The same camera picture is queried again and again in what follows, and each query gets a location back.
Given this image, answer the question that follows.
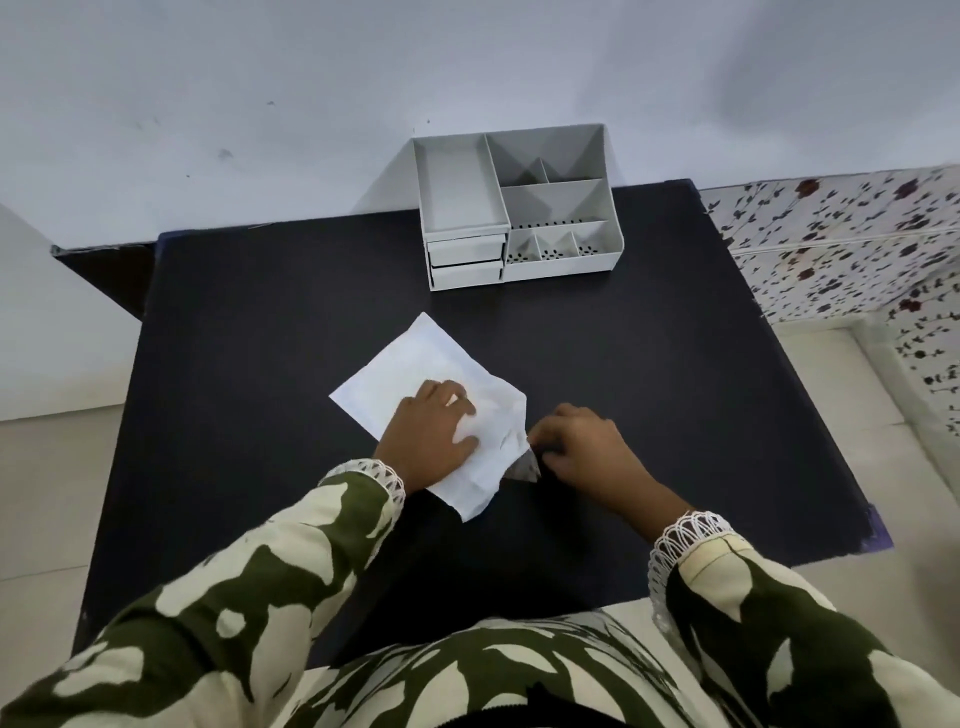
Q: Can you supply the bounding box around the white compartment desk organizer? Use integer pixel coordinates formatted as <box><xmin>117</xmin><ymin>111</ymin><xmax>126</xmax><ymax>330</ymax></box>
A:
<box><xmin>410</xmin><ymin>123</ymin><xmax>625</xmax><ymax>292</ymax></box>

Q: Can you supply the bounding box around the white cloth napkin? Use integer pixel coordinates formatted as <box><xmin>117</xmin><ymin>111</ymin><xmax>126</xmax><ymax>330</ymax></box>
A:
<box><xmin>330</xmin><ymin>312</ymin><xmax>528</xmax><ymax>524</ymax></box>

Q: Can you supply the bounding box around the person's left hand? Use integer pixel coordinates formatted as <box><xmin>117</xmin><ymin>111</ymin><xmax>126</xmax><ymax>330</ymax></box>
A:
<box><xmin>372</xmin><ymin>378</ymin><xmax>482</xmax><ymax>497</ymax></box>

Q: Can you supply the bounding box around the green cream patterned garment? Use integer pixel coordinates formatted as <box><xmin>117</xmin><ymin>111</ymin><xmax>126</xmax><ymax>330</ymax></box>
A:
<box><xmin>266</xmin><ymin>607</ymin><xmax>710</xmax><ymax>728</ymax></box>

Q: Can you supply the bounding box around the floral patterned white cloth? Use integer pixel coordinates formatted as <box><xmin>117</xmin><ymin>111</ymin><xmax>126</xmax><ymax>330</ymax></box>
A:
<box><xmin>697</xmin><ymin>165</ymin><xmax>960</xmax><ymax>444</ymax></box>

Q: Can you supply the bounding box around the white organizer drawer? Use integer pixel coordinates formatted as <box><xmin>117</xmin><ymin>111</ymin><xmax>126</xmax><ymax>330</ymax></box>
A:
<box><xmin>426</xmin><ymin>234</ymin><xmax>508</xmax><ymax>267</ymax></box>
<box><xmin>428</xmin><ymin>261</ymin><xmax>504</xmax><ymax>292</ymax></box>

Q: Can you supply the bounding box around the person's right forearm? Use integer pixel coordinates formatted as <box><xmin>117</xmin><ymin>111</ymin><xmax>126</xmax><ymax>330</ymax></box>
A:
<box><xmin>648</xmin><ymin>510</ymin><xmax>960</xmax><ymax>728</ymax></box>

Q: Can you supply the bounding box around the person's right hand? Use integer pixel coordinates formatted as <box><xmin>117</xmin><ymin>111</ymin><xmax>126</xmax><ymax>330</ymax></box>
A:
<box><xmin>526</xmin><ymin>403</ymin><xmax>693</xmax><ymax>538</ymax></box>

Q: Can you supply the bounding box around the person's left forearm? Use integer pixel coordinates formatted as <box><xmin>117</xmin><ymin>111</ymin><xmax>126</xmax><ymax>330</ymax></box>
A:
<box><xmin>0</xmin><ymin>459</ymin><xmax>407</xmax><ymax>728</ymax></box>

